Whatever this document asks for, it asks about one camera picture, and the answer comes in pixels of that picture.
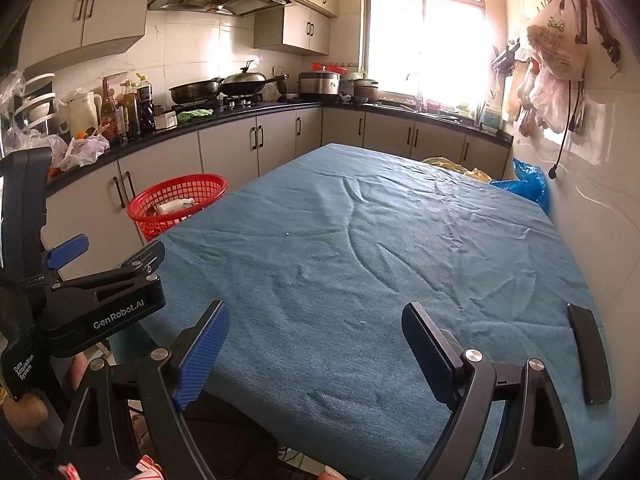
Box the steel faucet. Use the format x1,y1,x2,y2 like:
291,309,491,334
406,72,426,111

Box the blue plastic bag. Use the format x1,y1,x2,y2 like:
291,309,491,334
490,157,551,211

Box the red white patterned cloth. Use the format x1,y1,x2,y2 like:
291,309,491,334
59,454,166,480

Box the wall hook rack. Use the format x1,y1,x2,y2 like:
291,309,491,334
537,0,623,78

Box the black rectangular device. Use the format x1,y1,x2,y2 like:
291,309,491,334
566,302,613,407

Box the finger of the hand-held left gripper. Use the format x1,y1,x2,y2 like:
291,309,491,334
42,233,90,273
50,240,167,306

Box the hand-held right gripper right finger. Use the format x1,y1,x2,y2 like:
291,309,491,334
401,302,581,480

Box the cluster of condiment bottles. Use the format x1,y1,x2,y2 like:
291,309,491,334
100,74,156,142

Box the white plastic bag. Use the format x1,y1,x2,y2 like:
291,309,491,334
2,125,111,171

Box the kitchen window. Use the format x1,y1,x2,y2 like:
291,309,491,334
365,0,493,106

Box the red plastic basket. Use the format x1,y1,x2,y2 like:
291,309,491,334
126,173,229,243

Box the yellow plastic bag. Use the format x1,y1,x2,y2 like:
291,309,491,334
422,156,493,183

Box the blue tablecloth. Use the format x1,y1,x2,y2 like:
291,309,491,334
107,142,608,480

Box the dark frying pan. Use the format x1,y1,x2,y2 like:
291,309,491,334
168,77,225,105

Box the cream lower kitchen cabinets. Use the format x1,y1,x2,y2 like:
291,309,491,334
42,106,513,281

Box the hanging plastic bags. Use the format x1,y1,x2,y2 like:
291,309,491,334
515,0,590,136

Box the white foil pouch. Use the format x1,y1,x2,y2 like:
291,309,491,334
155,197,196,216

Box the black power cable with plug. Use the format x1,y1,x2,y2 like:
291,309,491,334
547,77,583,181

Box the white kettle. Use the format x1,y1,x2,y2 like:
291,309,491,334
65,91,103,138

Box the black kitchen countertop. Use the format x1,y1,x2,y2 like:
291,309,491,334
45,100,515,196

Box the steel rice cooker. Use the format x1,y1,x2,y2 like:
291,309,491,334
298,71,342,100

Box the person's left hand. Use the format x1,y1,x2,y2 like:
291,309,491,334
2,352,108,443

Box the gas stove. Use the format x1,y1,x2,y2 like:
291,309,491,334
170,95,266,113

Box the black wok with lid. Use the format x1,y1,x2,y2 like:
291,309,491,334
220,60,291,97

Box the white dish rack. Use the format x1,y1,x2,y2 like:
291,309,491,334
10,72,58,133

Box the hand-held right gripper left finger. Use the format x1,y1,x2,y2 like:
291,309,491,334
54,300,232,480

